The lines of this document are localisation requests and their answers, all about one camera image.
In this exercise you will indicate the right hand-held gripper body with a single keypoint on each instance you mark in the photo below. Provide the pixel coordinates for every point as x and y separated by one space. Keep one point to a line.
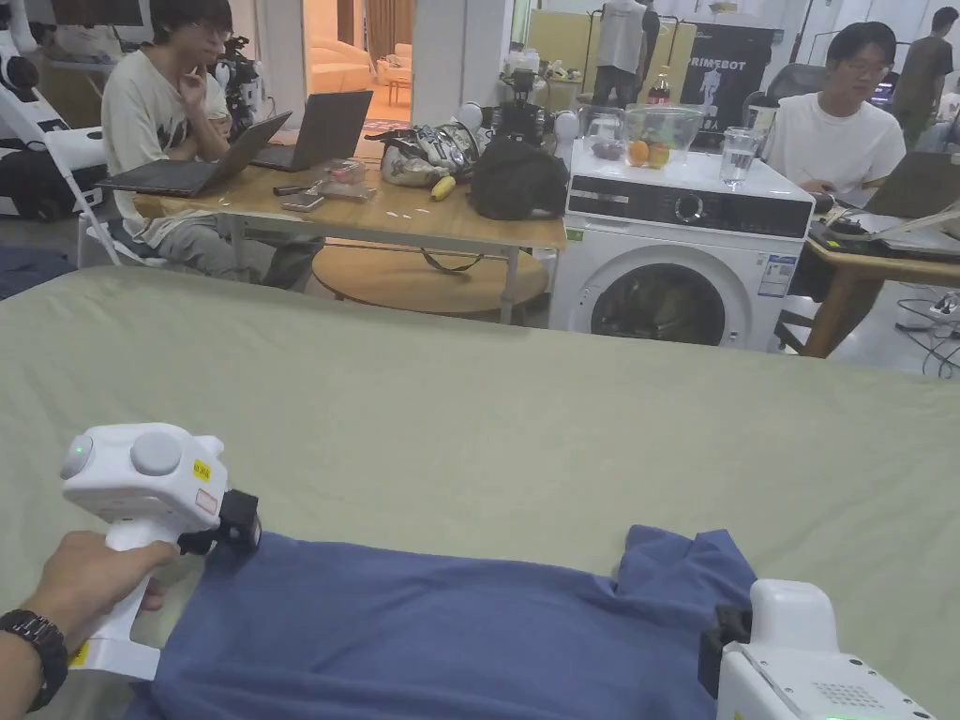
787 675

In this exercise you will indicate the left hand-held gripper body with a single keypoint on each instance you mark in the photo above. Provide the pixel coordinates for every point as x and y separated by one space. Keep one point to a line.
150 480

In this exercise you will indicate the dark blue shirt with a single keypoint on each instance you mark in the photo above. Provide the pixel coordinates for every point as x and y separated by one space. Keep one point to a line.
420 637

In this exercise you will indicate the person's left forearm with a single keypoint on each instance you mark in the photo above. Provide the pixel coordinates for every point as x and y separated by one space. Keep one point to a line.
22 660

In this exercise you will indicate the person's left hand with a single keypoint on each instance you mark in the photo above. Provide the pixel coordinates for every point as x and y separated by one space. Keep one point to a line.
82 577

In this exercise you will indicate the bed with pale green sheet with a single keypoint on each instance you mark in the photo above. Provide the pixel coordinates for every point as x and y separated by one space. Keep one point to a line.
465 427

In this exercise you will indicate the white robot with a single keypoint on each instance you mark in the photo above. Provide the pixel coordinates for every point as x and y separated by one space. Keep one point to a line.
30 120

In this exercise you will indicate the wooden desk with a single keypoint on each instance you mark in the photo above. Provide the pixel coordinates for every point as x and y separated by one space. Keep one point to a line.
847 285

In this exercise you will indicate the white washing machine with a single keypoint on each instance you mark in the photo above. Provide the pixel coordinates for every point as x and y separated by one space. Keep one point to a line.
660 255

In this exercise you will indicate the black robot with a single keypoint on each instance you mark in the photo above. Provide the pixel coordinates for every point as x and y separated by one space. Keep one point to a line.
519 112

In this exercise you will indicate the black banner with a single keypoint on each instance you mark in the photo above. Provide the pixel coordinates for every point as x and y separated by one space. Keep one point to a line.
731 82

